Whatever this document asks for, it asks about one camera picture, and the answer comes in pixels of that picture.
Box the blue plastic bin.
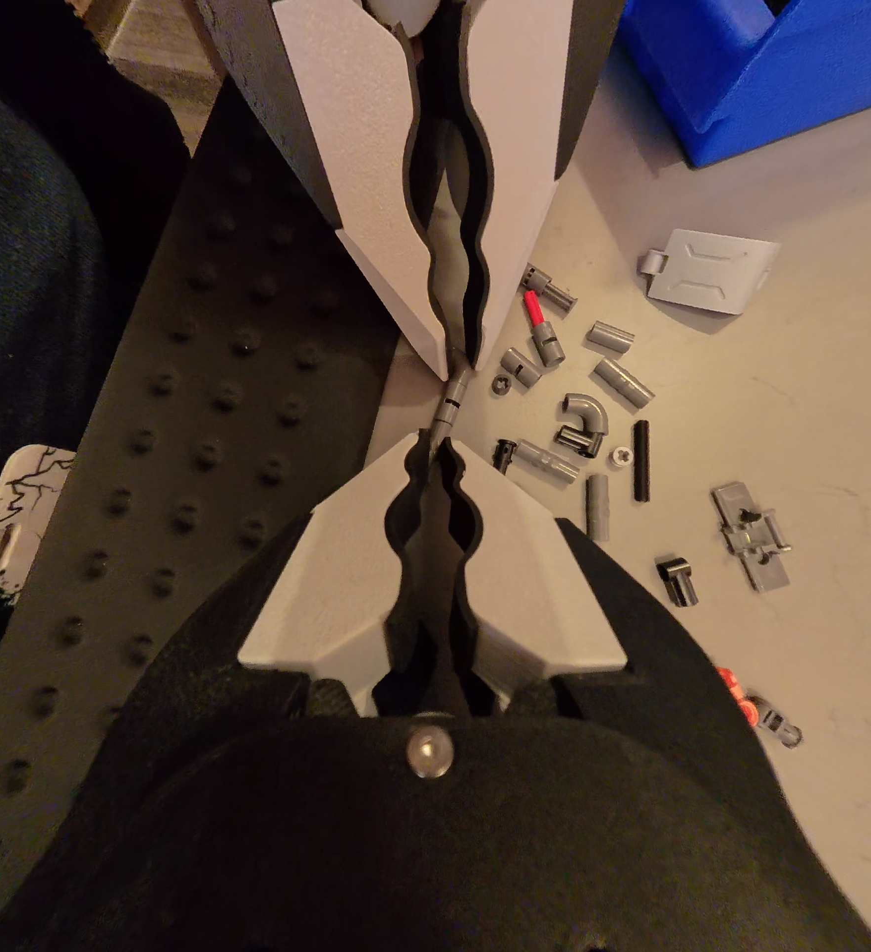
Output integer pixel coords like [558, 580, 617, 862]
[622, 0, 871, 168]

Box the small dark grey piece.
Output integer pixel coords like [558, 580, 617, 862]
[748, 695, 805, 748]

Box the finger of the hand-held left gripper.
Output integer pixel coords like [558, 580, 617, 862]
[198, 0, 459, 380]
[463, 0, 575, 368]

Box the dark grey connector plate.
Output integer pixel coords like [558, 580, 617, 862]
[711, 481, 793, 593]

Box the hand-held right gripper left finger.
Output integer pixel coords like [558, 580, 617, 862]
[239, 432, 436, 715]

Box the dark grey axle pin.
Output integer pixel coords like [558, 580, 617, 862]
[436, 365, 475, 444]

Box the cluster of small grey connectors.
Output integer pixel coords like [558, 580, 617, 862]
[492, 265, 701, 608]

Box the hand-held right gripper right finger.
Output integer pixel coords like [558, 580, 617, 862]
[439, 432, 625, 715]

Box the black perforated pad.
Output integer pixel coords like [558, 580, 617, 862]
[0, 75, 406, 923]

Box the red grey pin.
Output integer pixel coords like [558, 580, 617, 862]
[522, 291, 564, 367]

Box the light grey ribbed panel piece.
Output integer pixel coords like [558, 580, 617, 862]
[637, 228, 780, 318]

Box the white printed cloth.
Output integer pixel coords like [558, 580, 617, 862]
[0, 444, 76, 596]

